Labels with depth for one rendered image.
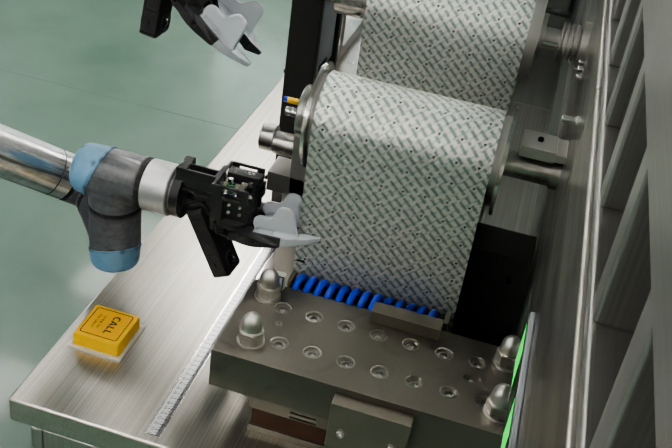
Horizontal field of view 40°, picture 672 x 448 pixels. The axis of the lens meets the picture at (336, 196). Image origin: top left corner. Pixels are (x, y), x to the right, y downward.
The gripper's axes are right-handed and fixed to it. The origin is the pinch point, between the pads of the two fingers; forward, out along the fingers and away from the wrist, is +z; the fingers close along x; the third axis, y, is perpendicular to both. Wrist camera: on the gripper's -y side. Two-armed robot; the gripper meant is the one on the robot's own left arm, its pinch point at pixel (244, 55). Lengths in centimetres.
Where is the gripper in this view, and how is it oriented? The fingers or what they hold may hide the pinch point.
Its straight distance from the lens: 126.7
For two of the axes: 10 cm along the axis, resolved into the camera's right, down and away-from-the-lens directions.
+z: 6.6, 7.3, 2.1
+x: 2.9, -4.9, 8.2
